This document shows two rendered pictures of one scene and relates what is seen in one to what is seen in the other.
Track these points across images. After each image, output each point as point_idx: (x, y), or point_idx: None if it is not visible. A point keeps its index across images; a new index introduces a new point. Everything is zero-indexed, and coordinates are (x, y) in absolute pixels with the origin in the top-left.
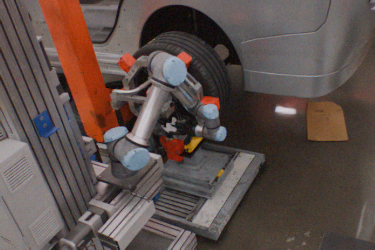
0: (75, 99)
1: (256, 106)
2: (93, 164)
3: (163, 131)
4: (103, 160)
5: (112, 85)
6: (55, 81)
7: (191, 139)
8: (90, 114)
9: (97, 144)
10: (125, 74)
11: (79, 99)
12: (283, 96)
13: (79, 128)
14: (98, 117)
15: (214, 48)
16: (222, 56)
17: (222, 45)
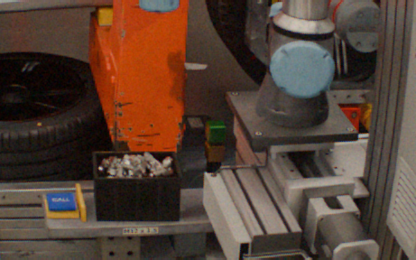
0: (127, 29)
1: (214, 103)
2: (364, 139)
3: (329, 90)
4: (198, 194)
5: None
6: None
7: (366, 106)
8: (166, 66)
9: (93, 184)
10: (99, 0)
11: (146, 25)
12: (243, 80)
13: (3, 159)
14: (185, 74)
15: None
16: (14, 38)
17: None
